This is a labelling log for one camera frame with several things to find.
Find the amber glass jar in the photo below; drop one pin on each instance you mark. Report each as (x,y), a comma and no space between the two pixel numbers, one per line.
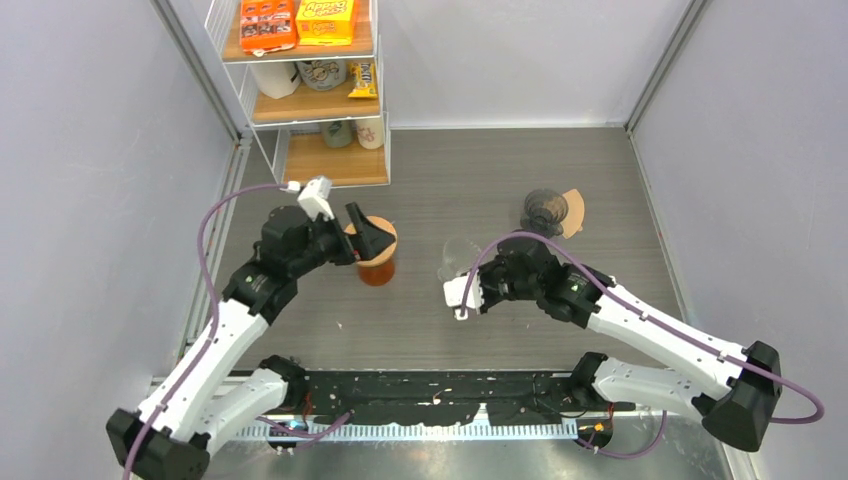
(376,275)

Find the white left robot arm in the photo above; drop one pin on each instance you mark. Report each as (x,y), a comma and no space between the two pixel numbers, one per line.
(174,433)

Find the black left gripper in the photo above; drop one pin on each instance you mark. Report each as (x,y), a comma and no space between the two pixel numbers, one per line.
(372,239)

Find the yellow snack box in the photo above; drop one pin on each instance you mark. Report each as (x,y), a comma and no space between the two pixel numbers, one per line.
(326,23)

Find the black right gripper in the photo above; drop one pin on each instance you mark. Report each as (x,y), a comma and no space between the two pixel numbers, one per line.
(484,270)

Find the orange snack box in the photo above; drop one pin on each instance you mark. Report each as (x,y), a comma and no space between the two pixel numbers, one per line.
(267,26)

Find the round wooden dripper stand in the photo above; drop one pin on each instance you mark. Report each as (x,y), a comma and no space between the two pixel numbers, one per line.
(374,240)

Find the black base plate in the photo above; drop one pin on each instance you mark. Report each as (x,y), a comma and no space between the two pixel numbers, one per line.
(441,398)

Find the brown paper filter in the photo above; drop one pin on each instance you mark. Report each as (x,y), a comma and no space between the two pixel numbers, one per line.
(575,214)

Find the white wire wooden shelf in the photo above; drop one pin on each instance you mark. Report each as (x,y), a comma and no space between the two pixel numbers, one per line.
(287,130)

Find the clear glass dripper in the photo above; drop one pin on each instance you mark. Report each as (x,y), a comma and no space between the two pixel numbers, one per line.
(458,256)

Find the white paper roll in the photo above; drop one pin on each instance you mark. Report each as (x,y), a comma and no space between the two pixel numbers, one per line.
(276,79)

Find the yellow candy bag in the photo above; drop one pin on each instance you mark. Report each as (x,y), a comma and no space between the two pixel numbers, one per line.
(364,80)

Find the printed white mug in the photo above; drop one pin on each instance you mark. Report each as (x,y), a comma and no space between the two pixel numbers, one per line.
(322,75)

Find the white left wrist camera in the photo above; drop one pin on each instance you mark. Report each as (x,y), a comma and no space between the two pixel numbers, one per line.
(313,198)

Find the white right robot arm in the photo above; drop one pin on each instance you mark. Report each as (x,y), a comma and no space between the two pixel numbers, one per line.
(729,388)

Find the white patterned cup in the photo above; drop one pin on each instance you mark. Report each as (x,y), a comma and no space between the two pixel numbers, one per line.
(370,132)

